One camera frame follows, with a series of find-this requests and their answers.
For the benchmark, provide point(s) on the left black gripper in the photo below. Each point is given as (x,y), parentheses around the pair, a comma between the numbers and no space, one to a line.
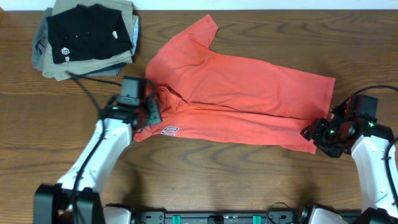
(153,112)

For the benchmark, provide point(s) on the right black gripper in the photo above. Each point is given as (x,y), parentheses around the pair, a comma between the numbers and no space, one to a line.
(319,133)

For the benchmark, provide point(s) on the red-orange t-shirt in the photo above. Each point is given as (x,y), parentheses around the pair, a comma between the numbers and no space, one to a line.
(206,95)

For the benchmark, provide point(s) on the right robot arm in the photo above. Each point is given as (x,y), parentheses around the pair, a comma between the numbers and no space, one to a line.
(373,152)

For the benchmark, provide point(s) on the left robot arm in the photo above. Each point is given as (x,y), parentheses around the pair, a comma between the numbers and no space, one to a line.
(75,198)

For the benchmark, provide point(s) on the folded light blue garment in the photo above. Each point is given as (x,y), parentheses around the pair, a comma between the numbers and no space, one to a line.
(135,33)

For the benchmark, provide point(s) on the folded grey garment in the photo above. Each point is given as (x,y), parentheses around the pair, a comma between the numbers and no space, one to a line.
(40,41)

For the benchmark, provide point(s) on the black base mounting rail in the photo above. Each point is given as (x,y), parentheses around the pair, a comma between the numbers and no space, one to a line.
(217,218)

